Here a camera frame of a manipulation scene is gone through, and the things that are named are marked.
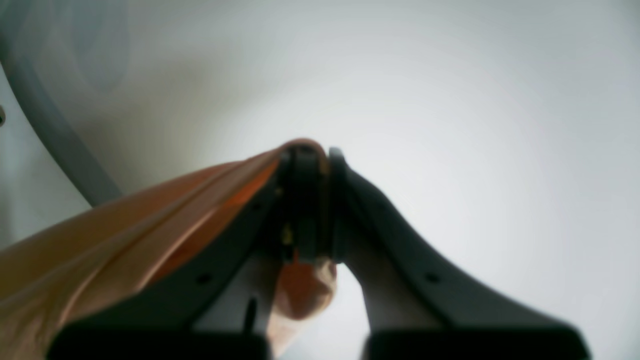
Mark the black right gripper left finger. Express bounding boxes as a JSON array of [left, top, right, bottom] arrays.
[[46, 146, 326, 360]]

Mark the peach pink T-shirt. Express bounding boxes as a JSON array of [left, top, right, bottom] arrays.
[[0, 138, 332, 360]]

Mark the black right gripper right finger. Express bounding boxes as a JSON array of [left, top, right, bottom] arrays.
[[327, 147, 591, 360]]

